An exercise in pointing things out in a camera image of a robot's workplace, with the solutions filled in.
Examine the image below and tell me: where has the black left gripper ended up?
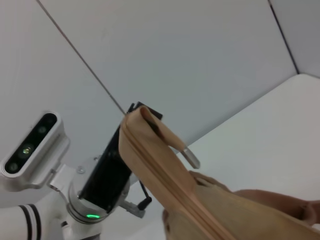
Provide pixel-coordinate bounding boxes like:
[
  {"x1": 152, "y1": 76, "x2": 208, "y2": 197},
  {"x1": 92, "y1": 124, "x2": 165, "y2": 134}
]
[{"x1": 78, "y1": 101, "x2": 141, "y2": 213}]

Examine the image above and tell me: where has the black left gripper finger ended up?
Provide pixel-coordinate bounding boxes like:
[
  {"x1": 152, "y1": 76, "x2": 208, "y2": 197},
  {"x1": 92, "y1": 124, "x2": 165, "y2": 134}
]
[{"x1": 146, "y1": 106, "x2": 163, "y2": 120}]

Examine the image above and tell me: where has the khaki canvas food bag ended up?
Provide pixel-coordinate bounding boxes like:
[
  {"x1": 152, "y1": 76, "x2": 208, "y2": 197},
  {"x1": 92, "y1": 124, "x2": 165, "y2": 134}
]
[{"x1": 117, "y1": 104, "x2": 320, "y2": 240}]

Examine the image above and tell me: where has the silver metal zipper pull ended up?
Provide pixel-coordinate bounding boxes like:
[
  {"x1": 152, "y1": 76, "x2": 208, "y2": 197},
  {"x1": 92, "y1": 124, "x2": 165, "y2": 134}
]
[{"x1": 183, "y1": 147, "x2": 201, "y2": 169}]

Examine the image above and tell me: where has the left gripper cable with plug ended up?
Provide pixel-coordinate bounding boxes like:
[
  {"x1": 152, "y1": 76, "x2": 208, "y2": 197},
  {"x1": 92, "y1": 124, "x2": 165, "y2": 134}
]
[{"x1": 121, "y1": 178, "x2": 153, "y2": 219}]

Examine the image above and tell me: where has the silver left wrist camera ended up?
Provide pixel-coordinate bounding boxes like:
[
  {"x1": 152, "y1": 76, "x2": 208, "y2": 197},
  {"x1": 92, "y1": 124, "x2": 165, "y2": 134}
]
[{"x1": 0, "y1": 111, "x2": 71, "y2": 192}]

